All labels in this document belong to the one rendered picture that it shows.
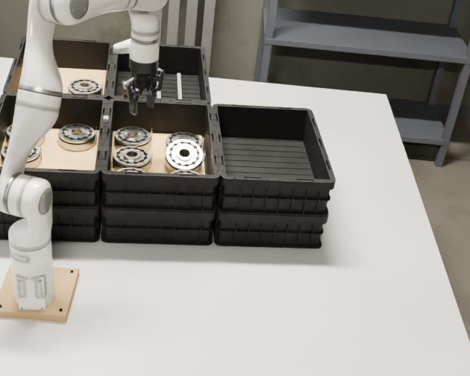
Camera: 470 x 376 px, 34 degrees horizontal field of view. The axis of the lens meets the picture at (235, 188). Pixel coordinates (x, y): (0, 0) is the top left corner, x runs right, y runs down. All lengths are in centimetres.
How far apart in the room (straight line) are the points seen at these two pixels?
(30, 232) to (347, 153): 124
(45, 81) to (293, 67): 277
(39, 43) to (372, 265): 104
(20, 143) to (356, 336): 90
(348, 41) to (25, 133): 230
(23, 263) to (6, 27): 272
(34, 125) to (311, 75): 282
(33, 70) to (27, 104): 7
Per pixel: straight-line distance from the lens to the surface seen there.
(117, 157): 214
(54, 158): 218
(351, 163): 255
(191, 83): 262
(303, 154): 230
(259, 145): 230
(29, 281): 182
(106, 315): 188
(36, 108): 167
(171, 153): 213
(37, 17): 171
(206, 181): 195
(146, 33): 196
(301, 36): 369
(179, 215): 201
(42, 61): 169
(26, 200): 168
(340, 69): 433
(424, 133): 402
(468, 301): 326
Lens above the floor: 200
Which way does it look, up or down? 34 degrees down
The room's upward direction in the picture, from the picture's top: 7 degrees clockwise
